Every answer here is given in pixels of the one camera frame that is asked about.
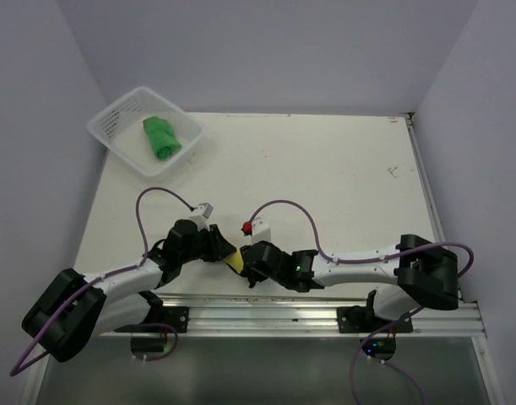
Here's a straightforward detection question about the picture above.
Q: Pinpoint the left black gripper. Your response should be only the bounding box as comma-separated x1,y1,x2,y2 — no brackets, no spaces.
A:
179,223,236,264

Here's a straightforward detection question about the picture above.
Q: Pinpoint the yellow microfiber towel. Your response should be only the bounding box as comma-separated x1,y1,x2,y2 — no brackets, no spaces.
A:
223,249,256,289

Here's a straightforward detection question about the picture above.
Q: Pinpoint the green microfiber towel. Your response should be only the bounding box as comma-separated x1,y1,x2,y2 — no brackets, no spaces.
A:
143,116,182,160

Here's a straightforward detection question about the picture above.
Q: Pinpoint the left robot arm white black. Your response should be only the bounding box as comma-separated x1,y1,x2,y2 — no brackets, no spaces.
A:
22,219,237,362

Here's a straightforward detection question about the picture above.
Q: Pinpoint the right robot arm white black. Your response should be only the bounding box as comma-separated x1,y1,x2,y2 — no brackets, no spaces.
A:
242,235,459,332

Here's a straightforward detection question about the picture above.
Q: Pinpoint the white plastic basket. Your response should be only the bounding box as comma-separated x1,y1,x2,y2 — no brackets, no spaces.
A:
87,86,204,179

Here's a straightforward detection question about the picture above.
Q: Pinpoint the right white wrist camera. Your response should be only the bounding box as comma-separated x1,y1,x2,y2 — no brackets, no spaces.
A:
242,217,271,245

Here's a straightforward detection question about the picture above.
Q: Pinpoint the aluminium mounting rail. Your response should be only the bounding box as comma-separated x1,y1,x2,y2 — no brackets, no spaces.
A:
44,294,489,338

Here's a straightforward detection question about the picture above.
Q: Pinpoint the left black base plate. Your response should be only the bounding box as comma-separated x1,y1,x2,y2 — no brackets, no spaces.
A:
116,306,190,333

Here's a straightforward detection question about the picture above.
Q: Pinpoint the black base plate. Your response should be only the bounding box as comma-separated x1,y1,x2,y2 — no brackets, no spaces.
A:
336,305,393,334
116,306,190,333

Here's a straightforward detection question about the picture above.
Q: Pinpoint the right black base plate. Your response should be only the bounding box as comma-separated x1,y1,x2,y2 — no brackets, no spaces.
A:
336,305,393,334

